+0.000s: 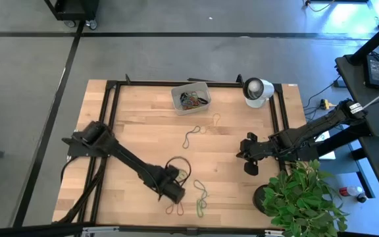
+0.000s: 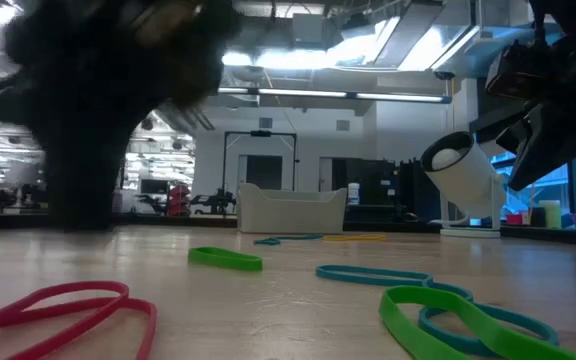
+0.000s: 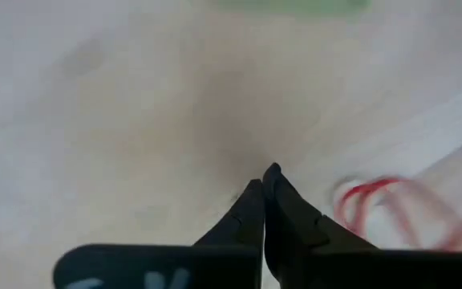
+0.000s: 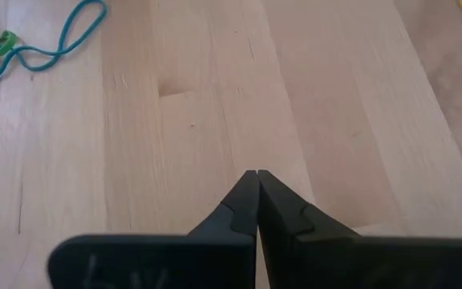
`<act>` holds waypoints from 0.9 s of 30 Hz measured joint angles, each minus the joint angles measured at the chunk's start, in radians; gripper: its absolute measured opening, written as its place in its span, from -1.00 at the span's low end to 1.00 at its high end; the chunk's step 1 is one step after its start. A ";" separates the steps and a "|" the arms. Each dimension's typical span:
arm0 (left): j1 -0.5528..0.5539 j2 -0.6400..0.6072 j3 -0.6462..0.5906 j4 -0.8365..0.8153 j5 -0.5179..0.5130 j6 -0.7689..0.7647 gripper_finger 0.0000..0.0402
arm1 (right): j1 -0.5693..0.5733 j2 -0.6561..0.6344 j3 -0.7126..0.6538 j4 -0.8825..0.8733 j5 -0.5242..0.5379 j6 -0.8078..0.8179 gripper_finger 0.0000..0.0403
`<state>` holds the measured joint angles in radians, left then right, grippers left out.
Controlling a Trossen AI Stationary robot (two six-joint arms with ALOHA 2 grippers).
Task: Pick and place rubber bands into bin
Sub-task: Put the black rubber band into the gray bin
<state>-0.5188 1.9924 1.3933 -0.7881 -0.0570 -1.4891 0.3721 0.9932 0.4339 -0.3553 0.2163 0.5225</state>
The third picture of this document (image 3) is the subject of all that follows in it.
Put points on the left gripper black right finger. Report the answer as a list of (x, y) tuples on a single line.
[(315, 261)]

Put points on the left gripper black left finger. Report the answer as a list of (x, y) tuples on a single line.
[(215, 265)]

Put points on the red rubber band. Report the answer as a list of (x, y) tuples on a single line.
[(365, 186)]

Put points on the green rubber band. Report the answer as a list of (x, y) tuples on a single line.
[(295, 6)]

